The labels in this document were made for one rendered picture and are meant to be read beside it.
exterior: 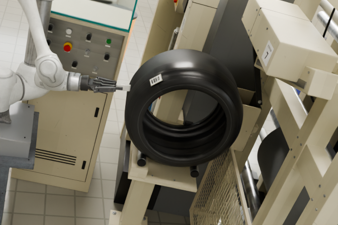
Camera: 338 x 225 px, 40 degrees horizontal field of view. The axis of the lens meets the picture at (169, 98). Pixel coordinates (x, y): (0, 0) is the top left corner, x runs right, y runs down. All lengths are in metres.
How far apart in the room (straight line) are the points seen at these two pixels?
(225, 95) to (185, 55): 0.27
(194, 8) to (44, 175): 1.68
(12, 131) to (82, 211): 0.95
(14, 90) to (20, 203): 0.97
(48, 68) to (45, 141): 1.23
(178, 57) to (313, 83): 0.69
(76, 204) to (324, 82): 2.08
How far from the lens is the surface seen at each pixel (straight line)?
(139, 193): 2.97
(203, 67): 2.13
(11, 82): 2.55
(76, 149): 3.20
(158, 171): 2.48
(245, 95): 2.73
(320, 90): 1.80
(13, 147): 2.58
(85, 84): 2.21
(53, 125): 3.12
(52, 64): 2.03
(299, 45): 1.82
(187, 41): 2.41
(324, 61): 1.87
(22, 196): 3.34
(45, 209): 3.27
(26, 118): 2.72
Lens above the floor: 2.32
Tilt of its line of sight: 29 degrees down
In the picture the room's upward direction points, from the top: 18 degrees clockwise
